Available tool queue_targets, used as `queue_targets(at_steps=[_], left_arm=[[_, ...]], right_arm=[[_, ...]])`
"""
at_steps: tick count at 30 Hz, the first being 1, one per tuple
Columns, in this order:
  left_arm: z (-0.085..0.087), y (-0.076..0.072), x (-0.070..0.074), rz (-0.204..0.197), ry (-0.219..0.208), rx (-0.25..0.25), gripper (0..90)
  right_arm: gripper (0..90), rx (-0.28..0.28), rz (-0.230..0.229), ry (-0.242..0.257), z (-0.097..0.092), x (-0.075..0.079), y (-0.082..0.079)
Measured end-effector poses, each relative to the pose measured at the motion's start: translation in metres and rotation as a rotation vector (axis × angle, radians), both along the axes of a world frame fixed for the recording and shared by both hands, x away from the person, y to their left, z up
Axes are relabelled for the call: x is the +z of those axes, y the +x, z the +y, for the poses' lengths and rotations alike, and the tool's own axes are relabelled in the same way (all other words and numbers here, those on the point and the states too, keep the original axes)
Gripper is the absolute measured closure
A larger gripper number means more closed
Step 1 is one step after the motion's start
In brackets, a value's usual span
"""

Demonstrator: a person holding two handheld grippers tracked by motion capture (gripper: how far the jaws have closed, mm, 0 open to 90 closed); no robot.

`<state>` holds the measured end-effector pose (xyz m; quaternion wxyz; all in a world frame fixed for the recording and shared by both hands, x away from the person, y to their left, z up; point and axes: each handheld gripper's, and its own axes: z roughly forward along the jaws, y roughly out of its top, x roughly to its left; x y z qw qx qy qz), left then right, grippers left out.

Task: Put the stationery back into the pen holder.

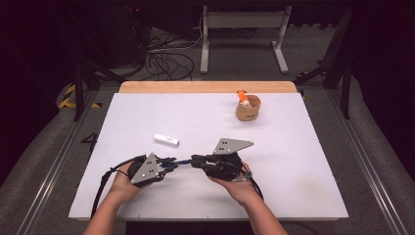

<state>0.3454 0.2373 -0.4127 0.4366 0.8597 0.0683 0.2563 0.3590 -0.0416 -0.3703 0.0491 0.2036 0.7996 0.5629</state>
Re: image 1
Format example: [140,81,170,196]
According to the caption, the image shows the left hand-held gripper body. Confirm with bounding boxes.
[126,152,165,189]

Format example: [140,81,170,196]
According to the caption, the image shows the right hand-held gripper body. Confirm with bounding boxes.
[204,137,254,182]

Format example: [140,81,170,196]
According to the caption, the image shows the blue pen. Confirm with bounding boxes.
[161,159,194,168]

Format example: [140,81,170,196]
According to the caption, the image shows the white tube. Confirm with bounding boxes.
[153,133,181,148]

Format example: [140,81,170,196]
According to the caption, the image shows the tan bear pen holder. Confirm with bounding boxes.
[235,94,262,122]

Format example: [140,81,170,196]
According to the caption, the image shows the orange highlighter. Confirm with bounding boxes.
[236,89,251,104]

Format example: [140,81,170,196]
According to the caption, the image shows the person's left hand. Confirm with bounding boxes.
[112,162,145,203]

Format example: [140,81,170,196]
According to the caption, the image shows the person's right hand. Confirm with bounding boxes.
[207,161,262,208]

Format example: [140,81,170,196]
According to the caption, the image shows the black metal stand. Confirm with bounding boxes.
[71,57,127,122]
[293,5,354,120]

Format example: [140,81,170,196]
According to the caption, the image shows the yellow black floor tape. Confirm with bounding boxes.
[58,83,103,110]

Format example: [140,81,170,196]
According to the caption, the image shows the black equipment box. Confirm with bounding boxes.
[106,2,152,68]

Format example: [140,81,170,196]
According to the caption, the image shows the white metal stand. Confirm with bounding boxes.
[199,5,293,75]

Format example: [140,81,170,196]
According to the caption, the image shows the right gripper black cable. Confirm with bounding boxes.
[240,162,265,202]

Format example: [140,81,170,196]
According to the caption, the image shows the aluminium floor rail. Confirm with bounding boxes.
[327,88,407,235]
[15,90,101,235]

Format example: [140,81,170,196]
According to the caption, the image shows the black floor cables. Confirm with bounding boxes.
[142,24,204,82]

